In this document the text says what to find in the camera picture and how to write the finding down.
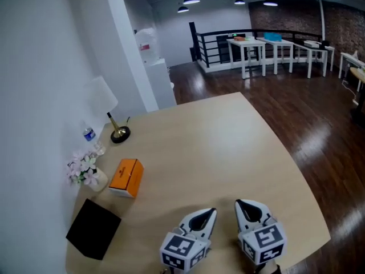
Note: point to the round wooden table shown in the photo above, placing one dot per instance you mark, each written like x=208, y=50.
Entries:
x=360, y=76

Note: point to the white vertical pipe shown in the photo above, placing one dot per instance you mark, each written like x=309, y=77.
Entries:
x=322, y=21

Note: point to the black pendant lamp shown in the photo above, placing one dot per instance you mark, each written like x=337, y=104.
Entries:
x=191, y=0
x=183, y=9
x=239, y=2
x=270, y=3

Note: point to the white table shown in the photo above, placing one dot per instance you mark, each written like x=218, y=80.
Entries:
x=349, y=58
x=280, y=43
x=330, y=48
x=246, y=43
x=310, y=49

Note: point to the white shade brass table lamp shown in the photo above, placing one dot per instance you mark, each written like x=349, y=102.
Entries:
x=101, y=98

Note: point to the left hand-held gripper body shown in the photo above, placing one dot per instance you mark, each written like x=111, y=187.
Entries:
x=182, y=247

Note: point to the black square box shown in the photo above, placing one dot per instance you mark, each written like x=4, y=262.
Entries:
x=92, y=228

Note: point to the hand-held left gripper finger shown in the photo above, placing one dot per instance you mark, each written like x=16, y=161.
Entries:
x=212, y=224
x=196, y=213

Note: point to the white water dispenser cabinet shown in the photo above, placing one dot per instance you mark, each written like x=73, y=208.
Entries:
x=161, y=81

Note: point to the clear drinking glass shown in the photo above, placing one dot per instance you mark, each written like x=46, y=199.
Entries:
x=99, y=148

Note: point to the large water dispenser jug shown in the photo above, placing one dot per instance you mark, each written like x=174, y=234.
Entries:
x=146, y=44

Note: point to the clear water bottle blue label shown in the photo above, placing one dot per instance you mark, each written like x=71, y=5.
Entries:
x=89, y=134

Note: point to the orange object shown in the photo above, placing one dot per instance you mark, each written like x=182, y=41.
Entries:
x=240, y=38

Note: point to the black metal railing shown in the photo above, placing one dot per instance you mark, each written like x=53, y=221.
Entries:
x=209, y=43

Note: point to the blue plastic bin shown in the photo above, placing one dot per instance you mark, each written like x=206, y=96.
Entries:
x=273, y=36

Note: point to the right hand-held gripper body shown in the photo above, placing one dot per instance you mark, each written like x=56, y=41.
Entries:
x=265, y=241

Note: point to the white vase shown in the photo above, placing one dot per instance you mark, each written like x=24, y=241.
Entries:
x=99, y=181

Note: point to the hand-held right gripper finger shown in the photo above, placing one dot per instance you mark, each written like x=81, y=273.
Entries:
x=239, y=218
x=261, y=208

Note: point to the orange box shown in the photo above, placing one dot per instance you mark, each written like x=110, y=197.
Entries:
x=125, y=175

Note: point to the person's right forearm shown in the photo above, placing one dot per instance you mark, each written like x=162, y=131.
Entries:
x=273, y=269

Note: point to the pink artificial flowers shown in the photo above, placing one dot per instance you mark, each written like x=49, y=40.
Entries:
x=82, y=167

